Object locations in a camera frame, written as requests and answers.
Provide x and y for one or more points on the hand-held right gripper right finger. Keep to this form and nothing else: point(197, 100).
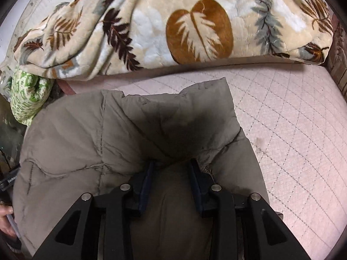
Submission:
point(196, 192)

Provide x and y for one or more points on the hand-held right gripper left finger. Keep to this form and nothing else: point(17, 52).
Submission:
point(145, 195)

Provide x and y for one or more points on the grey-brown hooded puffer jacket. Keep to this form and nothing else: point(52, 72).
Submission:
point(81, 140)

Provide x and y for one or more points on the person's left hand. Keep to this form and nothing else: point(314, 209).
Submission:
point(6, 219)

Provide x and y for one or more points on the green white patterned pillow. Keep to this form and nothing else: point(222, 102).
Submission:
point(29, 92)

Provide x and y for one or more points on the clear plastic bag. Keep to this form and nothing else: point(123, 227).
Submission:
point(5, 84)

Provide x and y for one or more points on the beige leaf print blanket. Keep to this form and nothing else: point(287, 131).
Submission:
point(151, 27)

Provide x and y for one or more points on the striped beige cushion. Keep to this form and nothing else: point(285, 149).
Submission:
point(340, 57)

